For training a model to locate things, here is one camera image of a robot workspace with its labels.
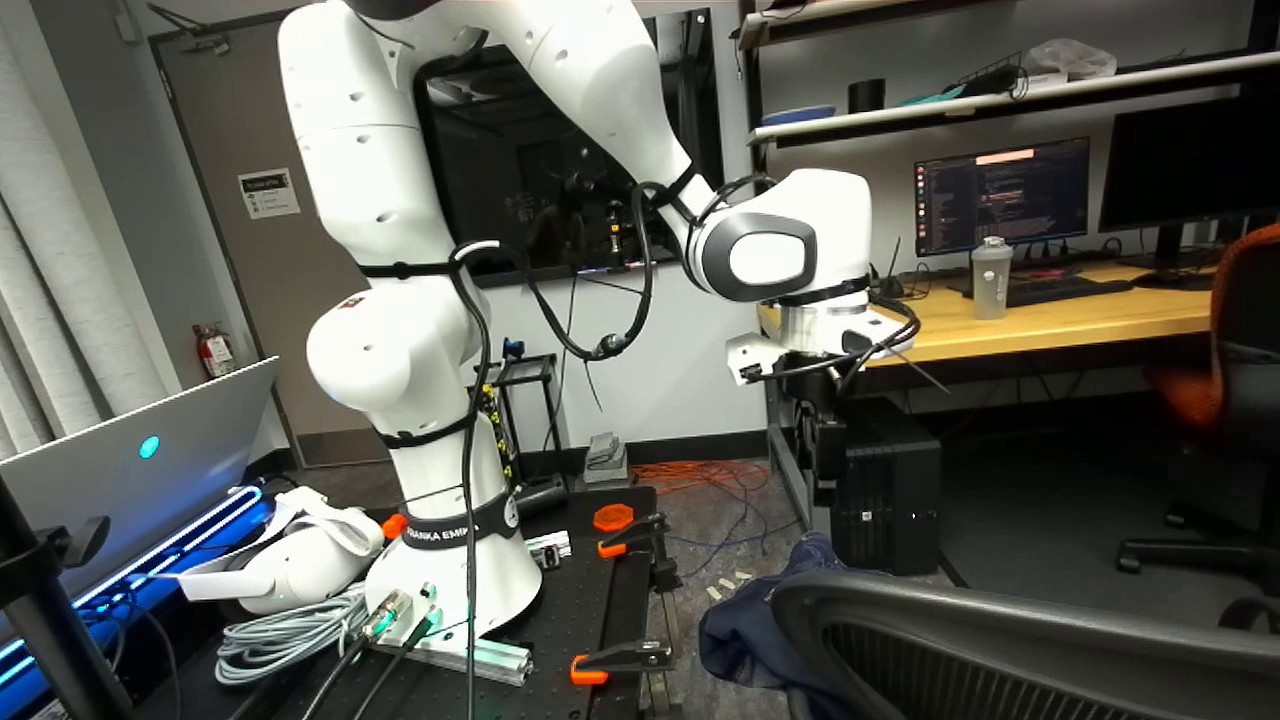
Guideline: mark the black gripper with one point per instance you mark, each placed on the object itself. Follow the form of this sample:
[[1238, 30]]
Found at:
[[805, 400]]

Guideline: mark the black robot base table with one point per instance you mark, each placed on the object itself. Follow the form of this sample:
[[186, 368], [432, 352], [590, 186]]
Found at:
[[561, 627]]

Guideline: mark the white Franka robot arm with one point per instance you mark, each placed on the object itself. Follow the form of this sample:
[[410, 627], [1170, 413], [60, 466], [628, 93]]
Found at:
[[400, 363]]

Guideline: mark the orange and black chair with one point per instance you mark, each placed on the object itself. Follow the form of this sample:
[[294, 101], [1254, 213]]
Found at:
[[1234, 363]]

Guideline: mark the black computer tower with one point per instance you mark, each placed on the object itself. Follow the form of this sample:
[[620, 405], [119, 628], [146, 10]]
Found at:
[[880, 497]]

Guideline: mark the white floor strip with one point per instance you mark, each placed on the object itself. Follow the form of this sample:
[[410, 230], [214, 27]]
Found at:
[[733, 586], [717, 596], [749, 579]]

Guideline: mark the orange clamp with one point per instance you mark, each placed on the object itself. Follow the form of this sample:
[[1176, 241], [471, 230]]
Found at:
[[616, 521], [604, 663]]

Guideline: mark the small grey box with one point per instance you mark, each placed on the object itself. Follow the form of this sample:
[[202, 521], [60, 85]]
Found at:
[[604, 462]]

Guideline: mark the clear shaker bottle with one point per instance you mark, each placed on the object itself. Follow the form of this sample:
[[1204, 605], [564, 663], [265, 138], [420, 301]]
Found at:
[[990, 276]]

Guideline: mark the black metal stool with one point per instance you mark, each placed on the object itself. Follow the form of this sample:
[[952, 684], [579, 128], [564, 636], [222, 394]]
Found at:
[[524, 394]]

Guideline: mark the wooden top desk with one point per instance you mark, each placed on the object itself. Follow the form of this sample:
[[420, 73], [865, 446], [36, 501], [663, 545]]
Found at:
[[1067, 322]]

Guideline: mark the black keyboard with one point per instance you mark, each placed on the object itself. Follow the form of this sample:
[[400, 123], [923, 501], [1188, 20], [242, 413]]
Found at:
[[1055, 284]]

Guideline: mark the desk monitor showing code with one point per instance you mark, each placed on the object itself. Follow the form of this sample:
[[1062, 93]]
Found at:
[[1002, 194]]

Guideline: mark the blue item on shelf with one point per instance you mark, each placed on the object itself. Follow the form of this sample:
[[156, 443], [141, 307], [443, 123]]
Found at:
[[800, 118]]

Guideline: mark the green and white tool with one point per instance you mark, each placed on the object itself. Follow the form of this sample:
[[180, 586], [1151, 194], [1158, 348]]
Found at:
[[425, 632]]

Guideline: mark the clear plastic bag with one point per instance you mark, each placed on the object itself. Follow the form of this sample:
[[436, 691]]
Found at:
[[1062, 62]]

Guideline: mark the dark desk monitor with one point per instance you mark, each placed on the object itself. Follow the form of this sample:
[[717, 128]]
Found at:
[[1185, 153]]

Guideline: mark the grey door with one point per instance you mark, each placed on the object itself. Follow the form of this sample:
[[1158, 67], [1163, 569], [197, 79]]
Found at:
[[255, 265]]

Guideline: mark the white door sign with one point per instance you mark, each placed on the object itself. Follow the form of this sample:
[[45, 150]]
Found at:
[[269, 194]]

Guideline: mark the silver laptop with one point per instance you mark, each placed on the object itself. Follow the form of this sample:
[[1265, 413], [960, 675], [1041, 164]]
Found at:
[[133, 462]]

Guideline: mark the black tripod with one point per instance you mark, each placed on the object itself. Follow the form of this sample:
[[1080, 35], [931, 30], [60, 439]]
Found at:
[[45, 613]]

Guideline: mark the white ribbed column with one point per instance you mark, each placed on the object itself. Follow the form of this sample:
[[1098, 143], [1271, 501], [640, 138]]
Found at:
[[53, 295]]

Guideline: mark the large wall mounted screen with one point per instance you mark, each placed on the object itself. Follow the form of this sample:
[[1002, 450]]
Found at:
[[532, 186]]

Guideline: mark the metal wall shelving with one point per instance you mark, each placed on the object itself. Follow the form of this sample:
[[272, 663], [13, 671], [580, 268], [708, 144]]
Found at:
[[1015, 97]]

